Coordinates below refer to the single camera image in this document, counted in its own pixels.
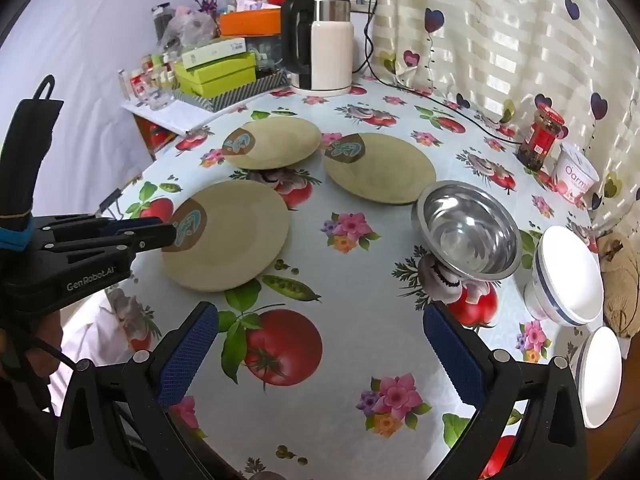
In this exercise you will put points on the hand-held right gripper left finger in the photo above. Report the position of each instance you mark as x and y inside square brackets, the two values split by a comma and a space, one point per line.
[190, 355]

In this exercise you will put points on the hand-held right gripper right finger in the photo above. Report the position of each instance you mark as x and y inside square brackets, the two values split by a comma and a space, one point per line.
[452, 360]

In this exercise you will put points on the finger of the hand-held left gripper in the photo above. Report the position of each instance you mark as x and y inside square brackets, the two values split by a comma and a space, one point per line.
[100, 222]
[150, 240]

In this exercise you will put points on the beige plate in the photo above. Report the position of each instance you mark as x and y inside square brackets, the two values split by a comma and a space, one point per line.
[390, 170]
[285, 142]
[235, 230]

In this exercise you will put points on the steel bowl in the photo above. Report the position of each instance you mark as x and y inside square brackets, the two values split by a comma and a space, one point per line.
[465, 230]

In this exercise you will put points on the white bowl with blue stripe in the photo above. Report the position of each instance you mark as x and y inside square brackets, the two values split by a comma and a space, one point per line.
[570, 270]
[600, 375]

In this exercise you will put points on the person's left forearm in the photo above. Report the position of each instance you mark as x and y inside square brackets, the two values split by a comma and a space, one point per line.
[25, 420]

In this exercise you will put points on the person's left hand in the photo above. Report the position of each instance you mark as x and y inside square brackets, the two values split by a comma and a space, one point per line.
[47, 332]

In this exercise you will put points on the floral tablecloth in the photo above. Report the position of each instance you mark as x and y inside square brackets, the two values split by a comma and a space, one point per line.
[360, 270]

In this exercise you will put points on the cluster of small bottles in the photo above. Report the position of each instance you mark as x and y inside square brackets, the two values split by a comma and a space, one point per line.
[150, 85]

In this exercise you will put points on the striped tray box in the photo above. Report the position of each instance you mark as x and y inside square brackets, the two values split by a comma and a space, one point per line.
[235, 94]

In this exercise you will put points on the white and green box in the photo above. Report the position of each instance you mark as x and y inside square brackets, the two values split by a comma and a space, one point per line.
[212, 52]

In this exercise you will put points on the dark bottle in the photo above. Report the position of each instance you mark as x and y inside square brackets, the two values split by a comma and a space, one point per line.
[162, 22]

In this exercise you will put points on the clear plastic bag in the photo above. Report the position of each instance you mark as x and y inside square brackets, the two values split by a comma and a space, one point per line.
[192, 27]

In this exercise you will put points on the dark printed box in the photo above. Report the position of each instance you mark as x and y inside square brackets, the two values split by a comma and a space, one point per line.
[267, 55]

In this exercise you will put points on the white yogurt cup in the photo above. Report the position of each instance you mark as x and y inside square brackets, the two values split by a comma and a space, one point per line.
[575, 175]

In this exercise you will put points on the white kettle base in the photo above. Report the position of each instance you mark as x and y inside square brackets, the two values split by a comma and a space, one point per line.
[320, 92]

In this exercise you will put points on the chili sauce jar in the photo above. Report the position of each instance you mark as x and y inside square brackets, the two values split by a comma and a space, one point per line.
[540, 140]

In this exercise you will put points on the orange box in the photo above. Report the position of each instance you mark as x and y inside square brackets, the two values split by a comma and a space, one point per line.
[250, 22]

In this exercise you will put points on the cream electric kettle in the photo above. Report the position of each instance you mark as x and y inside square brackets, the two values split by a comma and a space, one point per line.
[330, 45]

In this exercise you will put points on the cream curtain with hearts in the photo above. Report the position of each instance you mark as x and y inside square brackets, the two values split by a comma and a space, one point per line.
[500, 35]

